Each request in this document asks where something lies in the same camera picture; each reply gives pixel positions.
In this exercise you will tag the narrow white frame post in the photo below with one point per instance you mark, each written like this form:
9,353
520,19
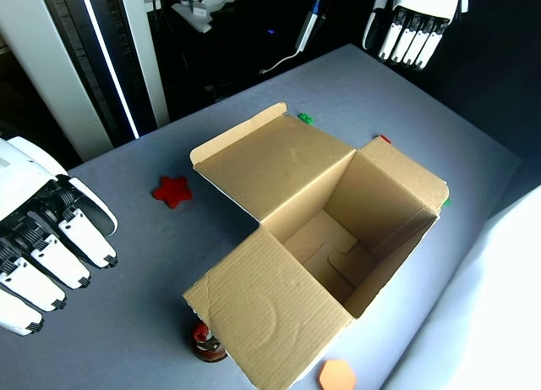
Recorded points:
143,47

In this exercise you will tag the cardboard box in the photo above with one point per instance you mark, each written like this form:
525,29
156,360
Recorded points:
270,166

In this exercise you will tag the red toy brick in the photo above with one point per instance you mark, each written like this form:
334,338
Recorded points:
384,138

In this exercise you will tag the wide white frame post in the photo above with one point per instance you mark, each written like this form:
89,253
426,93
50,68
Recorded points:
42,68

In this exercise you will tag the small red brown figurine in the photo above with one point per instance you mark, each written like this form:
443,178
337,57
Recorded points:
207,343

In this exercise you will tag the orange hexagon block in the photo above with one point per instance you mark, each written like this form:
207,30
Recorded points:
337,375

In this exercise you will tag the white light strip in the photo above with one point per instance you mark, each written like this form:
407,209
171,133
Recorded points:
107,60

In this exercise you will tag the green toy brick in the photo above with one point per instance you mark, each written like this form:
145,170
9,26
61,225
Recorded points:
305,118

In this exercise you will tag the red star block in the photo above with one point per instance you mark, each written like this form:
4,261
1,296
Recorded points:
172,191

